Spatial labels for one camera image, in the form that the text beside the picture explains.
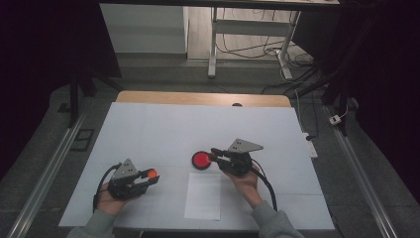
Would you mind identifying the large white board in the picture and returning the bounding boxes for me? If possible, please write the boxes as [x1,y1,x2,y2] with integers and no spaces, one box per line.
[58,101,336,232]

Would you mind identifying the round red ink pad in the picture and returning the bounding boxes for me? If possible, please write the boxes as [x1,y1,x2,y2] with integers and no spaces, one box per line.
[191,151,213,172]

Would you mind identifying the person's right hand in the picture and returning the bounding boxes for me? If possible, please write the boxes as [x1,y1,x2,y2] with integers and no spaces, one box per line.
[227,164,265,210]

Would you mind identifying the person's left hand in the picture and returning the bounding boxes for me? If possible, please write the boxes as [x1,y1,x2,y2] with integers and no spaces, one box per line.
[95,182,134,218]

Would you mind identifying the black floor cables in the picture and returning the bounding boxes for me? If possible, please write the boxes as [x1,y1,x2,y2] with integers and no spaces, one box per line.
[216,8,319,95]

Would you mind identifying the white cabinet panel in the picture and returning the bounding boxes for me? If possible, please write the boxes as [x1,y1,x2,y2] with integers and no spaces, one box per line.
[99,3,189,55]

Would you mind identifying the white paper sheet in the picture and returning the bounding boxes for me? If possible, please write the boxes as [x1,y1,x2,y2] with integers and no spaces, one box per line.
[183,173,222,221]

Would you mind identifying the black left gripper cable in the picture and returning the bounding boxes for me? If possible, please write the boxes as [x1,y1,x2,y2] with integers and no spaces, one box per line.
[92,162,124,213]

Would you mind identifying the desk with white frame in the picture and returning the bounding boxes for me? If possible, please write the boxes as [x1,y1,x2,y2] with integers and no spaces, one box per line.
[98,0,341,80]

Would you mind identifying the aluminium floor rail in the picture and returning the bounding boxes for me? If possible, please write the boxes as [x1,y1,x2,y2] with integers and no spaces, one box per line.
[324,104,399,238]
[5,111,87,238]

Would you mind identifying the dark curtain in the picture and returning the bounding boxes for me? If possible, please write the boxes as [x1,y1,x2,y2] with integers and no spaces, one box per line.
[0,0,123,181]
[292,0,420,202]

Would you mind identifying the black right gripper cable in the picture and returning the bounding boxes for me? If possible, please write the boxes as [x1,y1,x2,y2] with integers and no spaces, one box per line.
[250,158,279,213]

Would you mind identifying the black floor socket frame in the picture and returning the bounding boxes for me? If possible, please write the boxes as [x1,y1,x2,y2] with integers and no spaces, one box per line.
[70,128,96,153]

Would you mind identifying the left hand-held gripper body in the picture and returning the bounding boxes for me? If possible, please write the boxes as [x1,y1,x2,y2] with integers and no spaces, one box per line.
[107,158,151,201]

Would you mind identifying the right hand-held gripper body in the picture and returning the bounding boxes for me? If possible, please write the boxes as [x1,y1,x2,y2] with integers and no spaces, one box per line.
[216,137,264,178]

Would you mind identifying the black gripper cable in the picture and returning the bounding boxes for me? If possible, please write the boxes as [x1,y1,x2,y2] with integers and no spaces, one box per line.
[250,158,279,213]
[92,162,124,213]

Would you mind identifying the black metal stand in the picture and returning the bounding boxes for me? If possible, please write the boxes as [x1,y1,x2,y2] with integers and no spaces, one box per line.
[296,63,352,137]
[66,69,125,130]

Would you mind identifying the white power strip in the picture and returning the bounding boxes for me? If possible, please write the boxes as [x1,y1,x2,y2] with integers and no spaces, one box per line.
[302,132,319,160]

